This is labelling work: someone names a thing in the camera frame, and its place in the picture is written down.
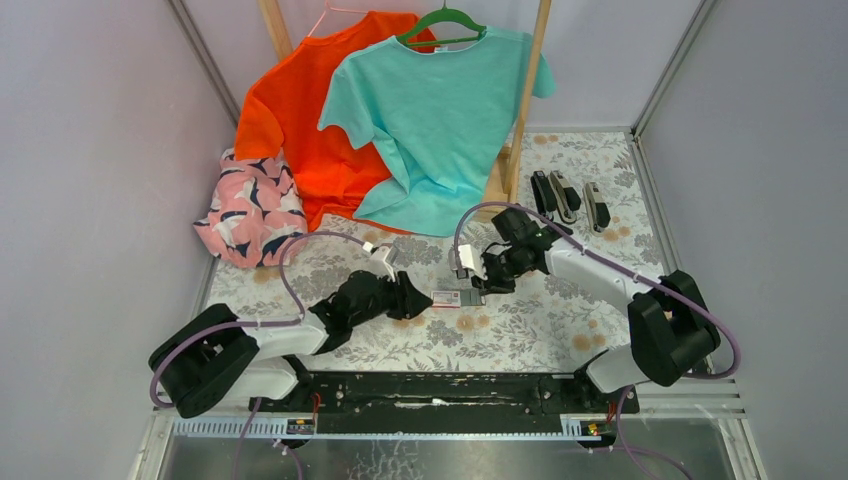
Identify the orange t-shirt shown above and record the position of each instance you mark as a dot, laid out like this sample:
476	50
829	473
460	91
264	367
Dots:
281	112

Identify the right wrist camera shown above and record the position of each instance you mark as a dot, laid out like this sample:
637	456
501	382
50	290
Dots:
467	262

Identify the green clothes hanger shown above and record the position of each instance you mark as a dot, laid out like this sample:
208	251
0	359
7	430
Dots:
463	27

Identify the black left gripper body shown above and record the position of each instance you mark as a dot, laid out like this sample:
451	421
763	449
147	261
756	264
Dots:
384	297

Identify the wooden rack left post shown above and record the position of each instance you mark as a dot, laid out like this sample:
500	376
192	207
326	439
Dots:
276	26

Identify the teal t-shirt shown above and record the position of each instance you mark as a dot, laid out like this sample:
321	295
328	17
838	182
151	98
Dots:
437	120

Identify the beige and black stapler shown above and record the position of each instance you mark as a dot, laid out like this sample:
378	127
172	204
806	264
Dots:
567	198

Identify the wooden rack post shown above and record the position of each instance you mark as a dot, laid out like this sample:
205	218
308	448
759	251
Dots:
276	26
539	32

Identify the red staple box sleeve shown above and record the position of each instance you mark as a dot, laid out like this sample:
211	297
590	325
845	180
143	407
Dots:
446	299

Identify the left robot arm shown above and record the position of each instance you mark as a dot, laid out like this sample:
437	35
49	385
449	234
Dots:
220	360

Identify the pink bird-pattern cloth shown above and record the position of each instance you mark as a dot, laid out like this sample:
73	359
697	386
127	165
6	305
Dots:
255	210

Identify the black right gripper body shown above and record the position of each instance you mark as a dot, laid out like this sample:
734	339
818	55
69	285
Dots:
501	271

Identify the wooden rack base tray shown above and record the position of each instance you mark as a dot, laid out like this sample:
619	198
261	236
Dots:
497	192

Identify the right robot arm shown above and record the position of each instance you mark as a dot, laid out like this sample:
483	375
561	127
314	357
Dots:
670	329

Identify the wooden rack right post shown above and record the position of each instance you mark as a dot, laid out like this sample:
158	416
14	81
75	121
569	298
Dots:
539	32

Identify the pink clothes hanger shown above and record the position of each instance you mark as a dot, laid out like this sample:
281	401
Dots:
334	17

